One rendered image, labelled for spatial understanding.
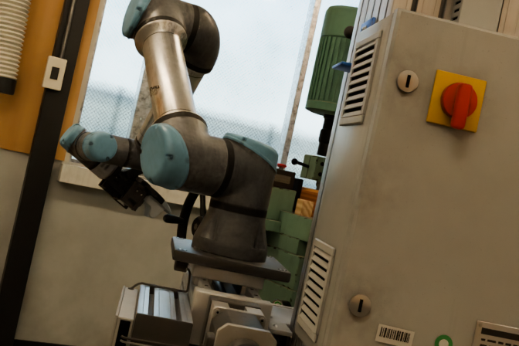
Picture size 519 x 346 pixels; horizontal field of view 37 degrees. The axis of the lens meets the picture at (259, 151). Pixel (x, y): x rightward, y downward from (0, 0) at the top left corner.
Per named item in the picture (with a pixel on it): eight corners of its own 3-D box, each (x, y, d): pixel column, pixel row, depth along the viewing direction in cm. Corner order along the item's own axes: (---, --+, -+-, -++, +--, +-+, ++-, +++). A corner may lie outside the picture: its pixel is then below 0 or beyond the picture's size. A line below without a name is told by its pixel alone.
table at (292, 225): (187, 206, 239) (191, 187, 239) (269, 221, 254) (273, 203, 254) (293, 242, 186) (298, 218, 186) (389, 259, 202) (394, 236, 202)
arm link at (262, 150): (279, 214, 152) (293, 146, 152) (219, 202, 145) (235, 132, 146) (249, 205, 163) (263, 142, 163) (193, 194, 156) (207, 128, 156)
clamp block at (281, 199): (223, 207, 219) (230, 176, 219) (263, 215, 226) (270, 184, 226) (249, 215, 206) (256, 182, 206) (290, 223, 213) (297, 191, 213)
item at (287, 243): (225, 228, 235) (227, 215, 236) (282, 238, 246) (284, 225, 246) (296, 255, 201) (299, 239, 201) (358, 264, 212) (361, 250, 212)
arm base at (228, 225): (270, 266, 148) (281, 215, 148) (192, 250, 146) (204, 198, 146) (260, 256, 163) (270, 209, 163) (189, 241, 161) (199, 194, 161)
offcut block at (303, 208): (293, 213, 209) (297, 198, 209) (304, 215, 210) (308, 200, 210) (300, 215, 205) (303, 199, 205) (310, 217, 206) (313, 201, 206)
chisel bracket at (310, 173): (297, 181, 228) (303, 154, 228) (335, 190, 235) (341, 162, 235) (312, 184, 221) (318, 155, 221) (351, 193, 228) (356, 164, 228)
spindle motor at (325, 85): (293, 108, 231) (314, 6, 232) (339, 121, 240) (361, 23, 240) (327, 110, 216) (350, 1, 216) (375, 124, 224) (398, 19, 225)
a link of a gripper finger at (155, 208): (160, 227, 215) (136, 206, 211) (173, 210, 217) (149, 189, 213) (164, 228, 212) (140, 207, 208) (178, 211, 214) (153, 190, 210)
